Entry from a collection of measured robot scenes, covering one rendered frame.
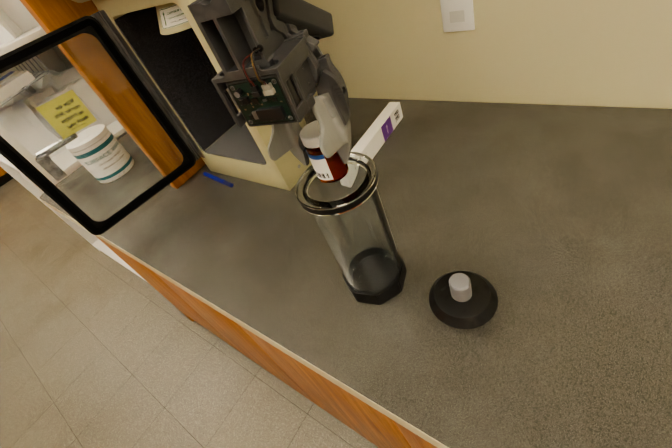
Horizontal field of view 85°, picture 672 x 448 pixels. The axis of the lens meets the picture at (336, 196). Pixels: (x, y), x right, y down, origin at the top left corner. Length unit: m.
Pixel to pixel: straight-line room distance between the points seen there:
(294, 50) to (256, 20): 0.04
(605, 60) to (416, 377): 0.69
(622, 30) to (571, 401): 0.64
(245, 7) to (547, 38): 0.69
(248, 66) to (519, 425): 0.47
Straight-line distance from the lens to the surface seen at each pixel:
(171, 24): 0.83
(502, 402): 0.53
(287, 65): 0.33
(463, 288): 0.52
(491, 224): 0.67
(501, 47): 0.93
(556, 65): 0.93
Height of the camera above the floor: 1.45
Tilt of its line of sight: 39 degrees down
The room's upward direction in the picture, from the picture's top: 23 degrees counter-clockwise
